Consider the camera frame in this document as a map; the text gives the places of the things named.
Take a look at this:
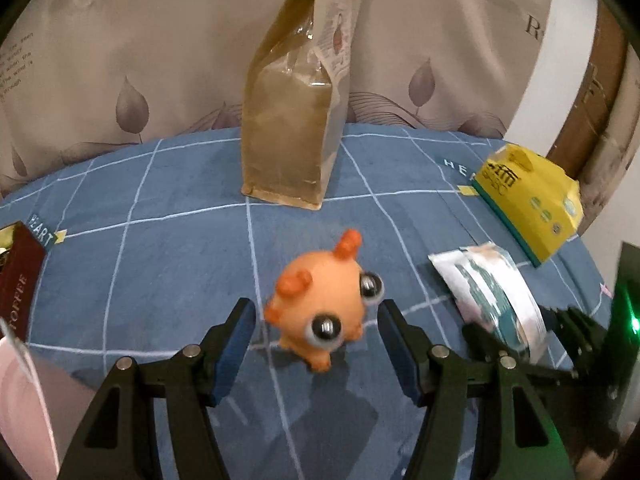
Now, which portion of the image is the blue checked tablecloth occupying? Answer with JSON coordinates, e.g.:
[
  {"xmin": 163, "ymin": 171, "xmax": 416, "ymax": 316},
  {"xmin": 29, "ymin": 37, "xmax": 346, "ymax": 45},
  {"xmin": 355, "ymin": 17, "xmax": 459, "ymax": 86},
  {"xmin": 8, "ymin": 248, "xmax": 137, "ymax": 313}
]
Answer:
[{"xmin": 0, "ymin": 125, "xmax": 621, "ymax": 480}]

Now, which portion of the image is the red metal tin box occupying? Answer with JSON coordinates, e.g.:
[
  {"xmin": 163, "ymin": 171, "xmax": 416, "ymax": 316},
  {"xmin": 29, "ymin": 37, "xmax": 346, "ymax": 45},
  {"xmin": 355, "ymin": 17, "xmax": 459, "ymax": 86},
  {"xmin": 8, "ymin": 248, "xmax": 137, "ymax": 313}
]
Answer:
[{"xmin": 0, "ymin": 221, "xmax": 47, "ymax": 332}]

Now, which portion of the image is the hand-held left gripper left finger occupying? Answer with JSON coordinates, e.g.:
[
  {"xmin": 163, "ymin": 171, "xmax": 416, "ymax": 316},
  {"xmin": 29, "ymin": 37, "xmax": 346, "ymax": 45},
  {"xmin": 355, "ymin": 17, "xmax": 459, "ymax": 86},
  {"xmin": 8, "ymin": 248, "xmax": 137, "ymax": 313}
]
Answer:
[{"xmin": 60, "ymin": 298, "xmax": 257, "ymax": 480}]

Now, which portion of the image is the orange big-eyed toy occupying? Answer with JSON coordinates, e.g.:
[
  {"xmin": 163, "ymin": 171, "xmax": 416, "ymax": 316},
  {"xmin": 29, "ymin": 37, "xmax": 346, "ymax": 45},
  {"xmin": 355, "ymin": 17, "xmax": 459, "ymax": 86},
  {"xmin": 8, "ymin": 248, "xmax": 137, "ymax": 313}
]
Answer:
[{"xmin": 264, "ymin": 229, "xmax": 387, "ymax": 374}]

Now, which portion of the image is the brown paper bag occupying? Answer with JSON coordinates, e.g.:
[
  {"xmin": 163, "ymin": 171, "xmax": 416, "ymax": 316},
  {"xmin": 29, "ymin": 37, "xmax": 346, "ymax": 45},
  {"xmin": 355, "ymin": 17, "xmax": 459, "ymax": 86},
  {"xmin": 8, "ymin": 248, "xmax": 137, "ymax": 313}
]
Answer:
[{"xmin": 240, "ymin": 0, "xmax": 369, "ymax": 211}]

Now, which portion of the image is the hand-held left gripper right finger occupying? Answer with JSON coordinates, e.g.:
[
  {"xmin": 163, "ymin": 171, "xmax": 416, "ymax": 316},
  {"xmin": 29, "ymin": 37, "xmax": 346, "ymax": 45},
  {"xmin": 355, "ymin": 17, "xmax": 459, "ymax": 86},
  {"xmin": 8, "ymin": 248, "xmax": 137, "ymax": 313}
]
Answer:
[{"xmin": 377, "ymin": 300, "xmax": 576, "ymax": 480}]

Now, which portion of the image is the green and white packet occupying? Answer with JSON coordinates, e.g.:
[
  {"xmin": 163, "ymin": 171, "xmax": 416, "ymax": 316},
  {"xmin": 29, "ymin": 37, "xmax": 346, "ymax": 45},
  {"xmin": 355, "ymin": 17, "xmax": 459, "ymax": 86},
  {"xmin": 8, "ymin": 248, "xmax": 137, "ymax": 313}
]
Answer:
[{"xmin": 428, "ymin": 242, "xmax": 547, "ymax": 362}]

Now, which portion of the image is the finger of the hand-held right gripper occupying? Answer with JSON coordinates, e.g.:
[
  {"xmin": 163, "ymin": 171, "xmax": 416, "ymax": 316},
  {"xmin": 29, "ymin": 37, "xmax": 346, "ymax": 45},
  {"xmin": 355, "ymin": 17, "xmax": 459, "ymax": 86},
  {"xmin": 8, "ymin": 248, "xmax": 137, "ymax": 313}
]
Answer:
[
  {"xmin": 461, "ymin": 321, "xmax": 523, "ymax": 368},
  {"xmin": 541, "ymin": 306, "xmax": 609, "ymax": 377}
]

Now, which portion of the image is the pink ceramic mug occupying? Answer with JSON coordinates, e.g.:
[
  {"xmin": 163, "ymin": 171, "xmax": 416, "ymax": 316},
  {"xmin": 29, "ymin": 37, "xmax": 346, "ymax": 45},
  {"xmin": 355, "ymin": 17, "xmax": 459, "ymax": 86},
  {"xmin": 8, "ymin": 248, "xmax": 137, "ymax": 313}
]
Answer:
[{"xmin": 0, "ymin": 330, "xmax": 57, "ymax": 480}]

